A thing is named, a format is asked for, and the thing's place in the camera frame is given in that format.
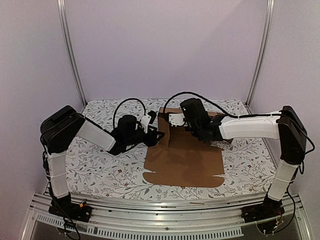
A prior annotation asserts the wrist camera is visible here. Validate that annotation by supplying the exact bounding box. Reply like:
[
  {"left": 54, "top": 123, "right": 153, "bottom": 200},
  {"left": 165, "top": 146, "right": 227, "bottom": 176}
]
[
  {"left": 168, "top": 113, "right": 187, "bottom": 127},
  {"left": 140, "top": 110, "right": 157, "bottom": 134}
]

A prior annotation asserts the white floral table cloth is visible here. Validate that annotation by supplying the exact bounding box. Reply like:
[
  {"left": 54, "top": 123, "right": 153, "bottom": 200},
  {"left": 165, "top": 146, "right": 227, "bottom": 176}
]
[{"left": 48, "top": 98, "right": 276, "bottom": 201}]

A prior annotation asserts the right aluminium corner post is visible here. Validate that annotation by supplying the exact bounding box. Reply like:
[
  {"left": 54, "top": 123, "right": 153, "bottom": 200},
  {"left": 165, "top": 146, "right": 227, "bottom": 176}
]
[{"left": 245, "top": 0, "right": 275, "bottom": 108}]

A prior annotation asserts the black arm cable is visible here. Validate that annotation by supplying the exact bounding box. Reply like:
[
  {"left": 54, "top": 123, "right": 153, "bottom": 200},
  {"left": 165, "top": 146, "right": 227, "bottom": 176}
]
[
  {"left": 163, "top": 91, "right": 278, "bottom": 121},
  {"left": 112, "top": 97, "right": 150, "bottom": 131}
]

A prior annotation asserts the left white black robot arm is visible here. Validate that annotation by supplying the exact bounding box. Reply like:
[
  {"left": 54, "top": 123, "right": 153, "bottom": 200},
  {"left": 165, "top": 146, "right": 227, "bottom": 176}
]
[{"left": 40, "top": 105, "right": 165, "bottom": 220}]

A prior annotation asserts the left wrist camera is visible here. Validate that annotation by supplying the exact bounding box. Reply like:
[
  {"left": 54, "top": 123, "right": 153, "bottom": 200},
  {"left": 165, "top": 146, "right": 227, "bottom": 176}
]
[{"left": 140, "top": 110, "right": 157, "bottom": 134}]

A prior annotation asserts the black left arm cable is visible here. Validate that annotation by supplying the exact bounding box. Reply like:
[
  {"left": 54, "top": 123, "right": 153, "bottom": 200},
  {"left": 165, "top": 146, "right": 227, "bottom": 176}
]
[{"left": 112, "top": 97, "right": 150, "bottom": 131}]

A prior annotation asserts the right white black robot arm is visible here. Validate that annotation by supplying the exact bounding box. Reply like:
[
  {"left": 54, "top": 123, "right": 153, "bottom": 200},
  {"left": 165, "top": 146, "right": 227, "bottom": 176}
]
[{"left": 180, "top": 98, "right": 310, "bottom": 223}]

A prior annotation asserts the aluminium front rail frame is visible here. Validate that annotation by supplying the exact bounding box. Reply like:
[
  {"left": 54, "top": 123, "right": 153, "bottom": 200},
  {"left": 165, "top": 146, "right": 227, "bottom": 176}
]
[{"left": 21, "top": 193, "right": 316, "bottom": 240}]

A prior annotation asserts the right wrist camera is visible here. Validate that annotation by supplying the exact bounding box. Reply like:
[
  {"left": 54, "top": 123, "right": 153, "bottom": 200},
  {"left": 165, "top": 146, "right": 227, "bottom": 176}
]
[{"left": 168, "top": 113, "right": 187, "bottom": 127}]

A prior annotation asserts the brown cardboard box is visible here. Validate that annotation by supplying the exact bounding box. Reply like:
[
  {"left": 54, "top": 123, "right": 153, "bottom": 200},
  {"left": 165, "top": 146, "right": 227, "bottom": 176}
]
[{"left": 142, "top": 108, "right": 225, "bottom": 188}]

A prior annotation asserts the aluminium corner post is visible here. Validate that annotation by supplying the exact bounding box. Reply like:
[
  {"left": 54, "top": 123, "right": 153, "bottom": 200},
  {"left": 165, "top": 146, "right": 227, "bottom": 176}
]
[
  {"left": 245, "top": 0, "right": 275, "bottom": 108},
  {"left": 56, "top": 0, "right": 87, "bottom": 107}
]

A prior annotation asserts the left aluminium corner post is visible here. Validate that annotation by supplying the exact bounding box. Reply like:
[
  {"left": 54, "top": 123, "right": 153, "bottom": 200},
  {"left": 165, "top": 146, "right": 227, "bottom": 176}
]
[{"left": 56, "top": 0, "right": 87, "bottom": 107}]

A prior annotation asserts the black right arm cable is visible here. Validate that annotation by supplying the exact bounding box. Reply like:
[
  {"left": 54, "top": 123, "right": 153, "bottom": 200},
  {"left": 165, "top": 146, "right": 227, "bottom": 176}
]
[{"left": 163, "top": 91, "right": 278, "bottom": 121}]

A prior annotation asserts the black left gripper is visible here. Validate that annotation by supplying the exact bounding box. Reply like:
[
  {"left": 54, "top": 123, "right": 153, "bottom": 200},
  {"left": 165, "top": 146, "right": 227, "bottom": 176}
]
[{"left": 125, "top": 127, "right": 165, "bottom": 148}]

